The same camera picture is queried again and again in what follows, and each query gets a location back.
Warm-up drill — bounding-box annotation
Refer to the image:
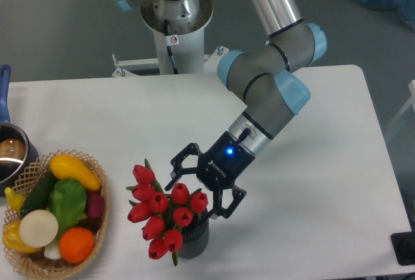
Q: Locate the yellow squash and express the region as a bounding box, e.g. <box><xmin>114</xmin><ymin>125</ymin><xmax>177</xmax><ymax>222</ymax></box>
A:
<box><xmin>49</xmin><ymin>154</ymin><xmax>101</xmax><ymax>191</ymax></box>

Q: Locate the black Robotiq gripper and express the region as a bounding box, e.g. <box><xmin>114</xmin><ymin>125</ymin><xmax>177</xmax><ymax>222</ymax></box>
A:
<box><xmin>165</xmin><ymin>132</ymin><xmax>255</xmax><ymax>218</ymax></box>

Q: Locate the woven wicker basket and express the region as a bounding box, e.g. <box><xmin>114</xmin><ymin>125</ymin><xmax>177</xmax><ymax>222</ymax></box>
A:
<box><xmin>1</xmin><ymin>150</ymin><xmax>109</xmax><ymax>279</ymax></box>

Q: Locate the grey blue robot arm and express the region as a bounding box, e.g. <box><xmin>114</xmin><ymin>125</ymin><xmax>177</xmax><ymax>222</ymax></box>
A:
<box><xmin>115</xmin><ymin>0</ymin><xmax>327</xmax><ymax>218</ymax></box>

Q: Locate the orange fruit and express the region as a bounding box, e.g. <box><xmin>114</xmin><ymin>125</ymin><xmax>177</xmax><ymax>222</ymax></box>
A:
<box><xmin>58</xmin><ymin>227</ymin><xmax>95</xmax><ymax>264</ymax></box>

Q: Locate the dark green cucumber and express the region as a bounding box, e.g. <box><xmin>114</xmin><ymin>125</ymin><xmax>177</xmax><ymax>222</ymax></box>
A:
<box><xmin>19</xmin><ymin>170</ymin><xmax>58</xmax><ymax>218</ymax></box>

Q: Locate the black device at edge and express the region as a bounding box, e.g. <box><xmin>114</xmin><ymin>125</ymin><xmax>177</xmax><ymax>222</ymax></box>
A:
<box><xmin>390</xmin><ymin>231</ymin><xmax>414</xmax><ymax>266</ymax></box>

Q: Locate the white frame at right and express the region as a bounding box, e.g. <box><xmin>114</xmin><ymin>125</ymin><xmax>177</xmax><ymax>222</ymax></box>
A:
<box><xmin>384</xmin><ymin>80</ymin><xmax>415</xmax><ymax>145</ymax></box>

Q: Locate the dark grey ribbed vase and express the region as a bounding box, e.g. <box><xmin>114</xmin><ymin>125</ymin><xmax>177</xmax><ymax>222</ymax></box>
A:
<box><xmin>178</xmin><ymin>209</ymin><xmax>209</xmax><ymax>259</ymax></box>

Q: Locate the purple red onion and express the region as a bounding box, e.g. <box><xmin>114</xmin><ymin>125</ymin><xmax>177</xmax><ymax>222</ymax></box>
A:
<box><xmin>85</xmin><ymin>192</ymin><xmax>105</xmax><ymax>218</ymax></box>

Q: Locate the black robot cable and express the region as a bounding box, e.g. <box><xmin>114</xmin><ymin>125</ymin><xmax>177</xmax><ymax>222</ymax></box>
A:
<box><xmin>163</xmin><ymin>19</ymin><xmax>180</xmax><ymax>75</ymax></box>

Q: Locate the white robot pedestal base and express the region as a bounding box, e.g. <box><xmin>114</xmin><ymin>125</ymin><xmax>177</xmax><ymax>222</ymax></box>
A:
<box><xmin>112</xmin><ymin>0</ymin><xmax>230</xmax><ymax>76</ymax></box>

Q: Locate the blue handled saucepan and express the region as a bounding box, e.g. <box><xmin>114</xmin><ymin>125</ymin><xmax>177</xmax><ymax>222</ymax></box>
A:
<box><xmin>1</xmin><ymin>64</ymin><xmax>38</xmax><ymax>197</ymax></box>

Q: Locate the red tulip bouquet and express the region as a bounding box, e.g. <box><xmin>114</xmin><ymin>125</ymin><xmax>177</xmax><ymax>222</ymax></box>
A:
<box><xmin>127</xmin><ymin>161</ymin><xmax>208</xmax><ymax>265</ymax></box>

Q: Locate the yellow bell pepper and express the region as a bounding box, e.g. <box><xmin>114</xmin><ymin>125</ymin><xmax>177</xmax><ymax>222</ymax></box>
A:
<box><xmin>2</xmin><ymin>220</ymin><xmax>41</xmax><ymax>253</ymax></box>

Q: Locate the green lettuce leaf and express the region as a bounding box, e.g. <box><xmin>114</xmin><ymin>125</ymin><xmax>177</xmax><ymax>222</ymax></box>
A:
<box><xmin>49</xmin><ymin>178</ymin><xmax>87</xmax><ymax>238</ymax></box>

